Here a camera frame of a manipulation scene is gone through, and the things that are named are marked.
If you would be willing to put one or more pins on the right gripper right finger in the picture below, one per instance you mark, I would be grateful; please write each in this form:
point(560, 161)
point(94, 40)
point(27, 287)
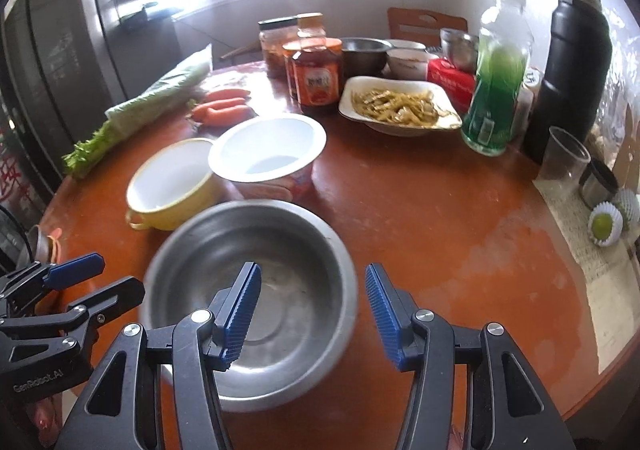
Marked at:
point(507, 406)

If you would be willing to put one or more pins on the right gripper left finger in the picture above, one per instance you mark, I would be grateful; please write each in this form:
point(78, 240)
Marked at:
point(120, 406)

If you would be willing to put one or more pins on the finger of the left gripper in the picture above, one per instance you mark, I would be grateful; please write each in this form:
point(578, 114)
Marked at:
point(93, 310)
point(70, 269)

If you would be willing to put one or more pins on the yellow enamel bowl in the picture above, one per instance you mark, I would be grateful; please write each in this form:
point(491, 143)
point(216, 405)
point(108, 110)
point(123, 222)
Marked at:
point(172, 186)

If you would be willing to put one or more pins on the large steel bowl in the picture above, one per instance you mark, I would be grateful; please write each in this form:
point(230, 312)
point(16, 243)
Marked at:
point(306, 309)

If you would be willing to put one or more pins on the instant noodle paper bowl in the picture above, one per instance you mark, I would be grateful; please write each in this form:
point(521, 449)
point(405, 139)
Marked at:
point(269, 157)

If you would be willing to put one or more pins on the steel pan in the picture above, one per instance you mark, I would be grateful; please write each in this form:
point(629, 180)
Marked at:
point(39, 246)

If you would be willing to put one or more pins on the orange plastic plate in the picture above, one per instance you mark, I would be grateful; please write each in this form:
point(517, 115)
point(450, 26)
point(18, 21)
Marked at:
point(54, 245)

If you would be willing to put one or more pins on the left hand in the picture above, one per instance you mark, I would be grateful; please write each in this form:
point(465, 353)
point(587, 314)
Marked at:
point(47, 417)

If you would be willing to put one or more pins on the green fruit in foam net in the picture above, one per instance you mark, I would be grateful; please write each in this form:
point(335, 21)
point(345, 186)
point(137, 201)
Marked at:
point(610, 220)

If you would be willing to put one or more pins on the dark refrigerator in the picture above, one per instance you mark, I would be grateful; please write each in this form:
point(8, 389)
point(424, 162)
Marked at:
point(65, 62)

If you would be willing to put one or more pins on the middle carrot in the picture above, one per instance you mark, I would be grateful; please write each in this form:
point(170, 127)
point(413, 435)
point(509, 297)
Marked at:
point(199, 112)

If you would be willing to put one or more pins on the carrot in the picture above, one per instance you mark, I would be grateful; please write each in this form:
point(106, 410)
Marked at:
point(199, 112)
point(225, 94)
point(227, 117)

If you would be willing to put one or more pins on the celery in plastic bag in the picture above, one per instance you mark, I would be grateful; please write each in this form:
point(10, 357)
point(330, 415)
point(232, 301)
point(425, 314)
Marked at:
point(178, 86)

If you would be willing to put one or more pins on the small steel tin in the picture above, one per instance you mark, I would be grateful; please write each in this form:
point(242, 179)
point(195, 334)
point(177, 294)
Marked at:
point(597, 184)

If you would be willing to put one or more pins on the front carrot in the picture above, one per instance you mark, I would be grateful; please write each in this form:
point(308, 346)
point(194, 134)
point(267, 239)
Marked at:
point(227, 117)

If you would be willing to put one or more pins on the clear plastic cup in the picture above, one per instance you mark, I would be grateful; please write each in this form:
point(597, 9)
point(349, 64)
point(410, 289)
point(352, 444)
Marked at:
point(565, 157)

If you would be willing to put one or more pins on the back carrot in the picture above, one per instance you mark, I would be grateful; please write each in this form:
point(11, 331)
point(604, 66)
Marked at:
point(225, 94)

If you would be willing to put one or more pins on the white dish with food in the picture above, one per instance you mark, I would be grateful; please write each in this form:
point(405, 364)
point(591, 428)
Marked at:
point(400, 108)

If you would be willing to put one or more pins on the red tissue box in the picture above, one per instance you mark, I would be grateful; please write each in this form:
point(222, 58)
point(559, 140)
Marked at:
point(458, 85)

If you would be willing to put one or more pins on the white ceramic bowl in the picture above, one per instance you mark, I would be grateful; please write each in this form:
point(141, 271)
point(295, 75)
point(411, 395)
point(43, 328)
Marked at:
point(408, 64)

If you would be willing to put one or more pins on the green drink bottle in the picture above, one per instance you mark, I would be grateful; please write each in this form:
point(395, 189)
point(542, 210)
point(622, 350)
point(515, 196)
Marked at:
point(504, 45)

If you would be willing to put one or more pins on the black thermos flask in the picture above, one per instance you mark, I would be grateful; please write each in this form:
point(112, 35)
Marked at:
point(579, 57)

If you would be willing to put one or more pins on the red sauce jar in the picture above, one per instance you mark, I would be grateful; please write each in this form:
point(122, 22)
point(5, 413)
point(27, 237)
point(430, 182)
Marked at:
point(292, 47)

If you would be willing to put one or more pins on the clear jar black lid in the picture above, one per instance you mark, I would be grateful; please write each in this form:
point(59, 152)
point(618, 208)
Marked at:
point(274, 34)

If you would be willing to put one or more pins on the steel cup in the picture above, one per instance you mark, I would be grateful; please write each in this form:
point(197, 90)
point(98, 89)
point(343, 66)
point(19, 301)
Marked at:
point(460, 49)

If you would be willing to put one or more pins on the brown sauce bottle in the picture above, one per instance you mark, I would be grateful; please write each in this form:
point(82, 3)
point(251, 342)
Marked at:
point(319, 72)

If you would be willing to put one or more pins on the small steel bowl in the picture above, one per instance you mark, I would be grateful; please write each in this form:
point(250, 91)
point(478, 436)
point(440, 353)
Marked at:
point(364, 56)

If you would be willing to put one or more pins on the wooden chair back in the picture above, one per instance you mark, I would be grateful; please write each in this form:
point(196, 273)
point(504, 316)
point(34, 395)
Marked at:
point(421, 25)

